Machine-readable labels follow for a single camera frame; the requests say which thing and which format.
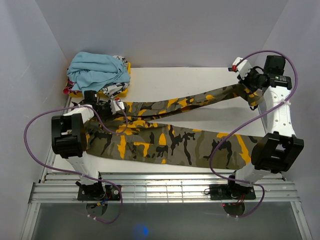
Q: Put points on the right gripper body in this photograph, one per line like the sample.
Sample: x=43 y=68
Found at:
x=251 y=81

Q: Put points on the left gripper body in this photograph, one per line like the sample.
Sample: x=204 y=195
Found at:
x=105 y=111

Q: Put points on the yellow camouflage trousers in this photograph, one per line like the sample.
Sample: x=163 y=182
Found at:
x=137 y=135

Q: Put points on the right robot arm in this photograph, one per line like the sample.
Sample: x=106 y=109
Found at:
x=279 y=148

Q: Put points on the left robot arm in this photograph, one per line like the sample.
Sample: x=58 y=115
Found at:
x=70 y=140

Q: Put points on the yellow tray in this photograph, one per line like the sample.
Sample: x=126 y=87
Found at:
x=79 y=94

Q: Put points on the black white printed garment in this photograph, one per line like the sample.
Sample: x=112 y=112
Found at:
x=112 y=90

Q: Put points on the light blue cloth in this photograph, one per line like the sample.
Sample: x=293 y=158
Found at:
x=91 y=72

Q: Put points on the pink patterned garment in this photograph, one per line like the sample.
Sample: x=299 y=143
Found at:
x=68 y=89

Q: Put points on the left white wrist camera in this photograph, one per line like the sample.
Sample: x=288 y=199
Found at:
x=116 y=106

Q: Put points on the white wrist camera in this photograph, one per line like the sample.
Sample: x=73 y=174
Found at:
x=240 y=66
x=116 y=106

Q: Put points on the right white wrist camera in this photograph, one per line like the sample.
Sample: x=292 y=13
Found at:
x=240 y=66

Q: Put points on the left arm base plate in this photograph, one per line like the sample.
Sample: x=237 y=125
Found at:
x=111 y=193

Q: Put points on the aluminium table edge rail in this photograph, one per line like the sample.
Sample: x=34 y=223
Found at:
x=159 y=188

